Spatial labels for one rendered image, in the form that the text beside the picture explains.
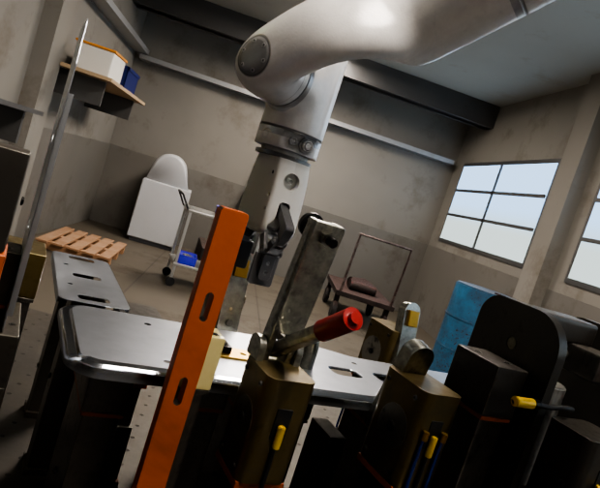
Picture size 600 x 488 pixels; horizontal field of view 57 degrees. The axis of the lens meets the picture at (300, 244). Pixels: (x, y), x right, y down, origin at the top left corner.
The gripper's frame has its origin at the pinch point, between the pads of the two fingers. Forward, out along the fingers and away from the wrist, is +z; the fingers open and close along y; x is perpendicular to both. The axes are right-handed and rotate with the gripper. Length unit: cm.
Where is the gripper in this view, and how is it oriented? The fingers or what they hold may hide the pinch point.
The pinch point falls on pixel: (248, 267)
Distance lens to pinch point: 74.3
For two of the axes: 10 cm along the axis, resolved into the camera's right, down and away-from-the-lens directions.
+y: -4.2, -2.1, 8.8
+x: -8.5, -2.4, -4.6
